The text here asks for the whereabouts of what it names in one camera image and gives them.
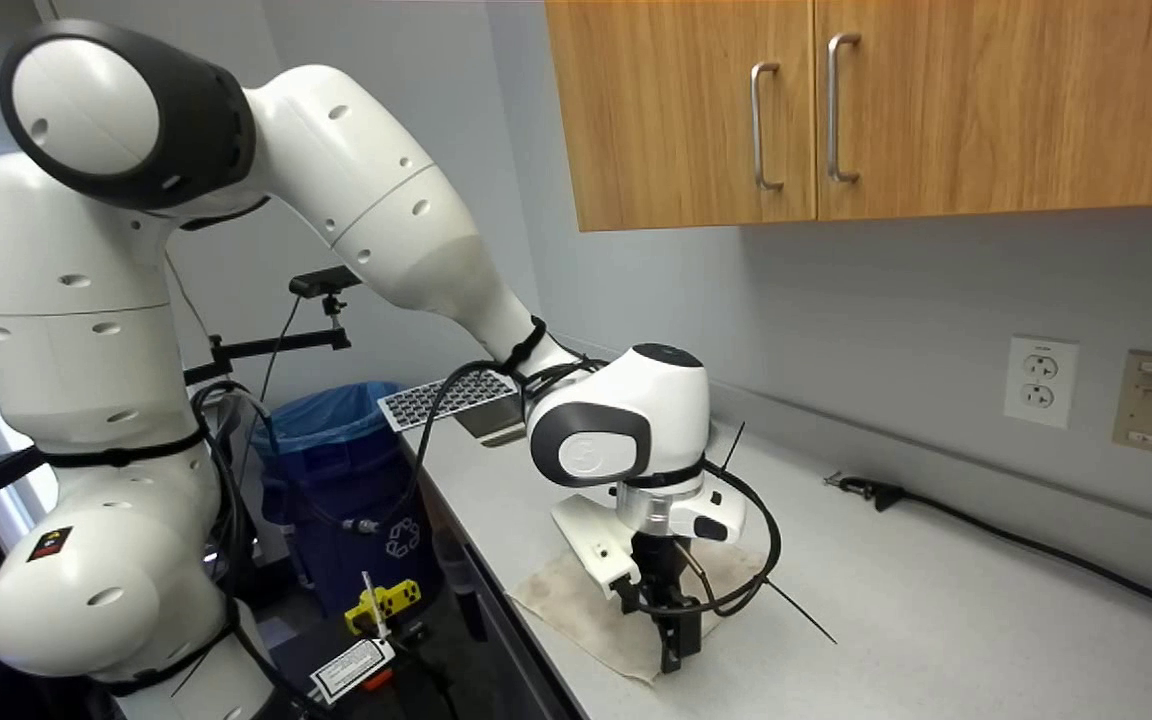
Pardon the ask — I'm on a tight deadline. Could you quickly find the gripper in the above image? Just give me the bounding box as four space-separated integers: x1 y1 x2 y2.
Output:
632 533 705 674

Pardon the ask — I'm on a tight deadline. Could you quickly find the beige towel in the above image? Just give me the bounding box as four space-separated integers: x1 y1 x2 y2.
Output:
508 540 769 686

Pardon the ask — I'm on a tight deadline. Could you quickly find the yellow clamp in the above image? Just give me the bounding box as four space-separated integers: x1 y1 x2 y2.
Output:
343 579 424 637

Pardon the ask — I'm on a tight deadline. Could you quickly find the dotted calibration board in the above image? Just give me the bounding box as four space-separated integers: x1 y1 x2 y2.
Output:
377 368 524 434

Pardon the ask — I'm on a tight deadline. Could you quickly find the white label tag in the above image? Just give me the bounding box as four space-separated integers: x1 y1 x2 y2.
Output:
309 638 398 705

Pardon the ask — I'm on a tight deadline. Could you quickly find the blue recycling bin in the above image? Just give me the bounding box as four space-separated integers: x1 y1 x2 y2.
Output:
254 380 440 613

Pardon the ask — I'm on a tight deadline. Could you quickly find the narrow wooden cabinet door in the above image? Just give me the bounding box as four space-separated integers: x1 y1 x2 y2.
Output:
545 0 818 233

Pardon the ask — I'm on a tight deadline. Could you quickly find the wide wooden cabinet door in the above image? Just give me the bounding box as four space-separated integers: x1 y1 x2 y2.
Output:
813 0 1152 222

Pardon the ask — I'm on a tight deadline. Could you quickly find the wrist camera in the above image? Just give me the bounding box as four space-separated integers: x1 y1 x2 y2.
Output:
550 494 643 612

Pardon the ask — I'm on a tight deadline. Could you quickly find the black cable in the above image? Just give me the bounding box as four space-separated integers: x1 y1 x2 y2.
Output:
823 472 1152 627

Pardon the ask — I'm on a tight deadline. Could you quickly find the white wall socket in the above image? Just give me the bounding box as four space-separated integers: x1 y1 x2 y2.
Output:
1003 336 1081 430

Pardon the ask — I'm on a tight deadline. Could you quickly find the camera on mount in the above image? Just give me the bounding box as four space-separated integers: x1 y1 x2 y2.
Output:
184 264 364 387

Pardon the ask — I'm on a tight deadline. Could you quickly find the silver cabinet door handle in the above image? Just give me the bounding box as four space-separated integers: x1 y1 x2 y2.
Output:
825 32 863 185
749 61 786 192

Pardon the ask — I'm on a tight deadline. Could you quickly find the wooden wall cabinet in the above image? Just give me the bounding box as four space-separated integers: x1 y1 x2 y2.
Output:
545 0 1152 233

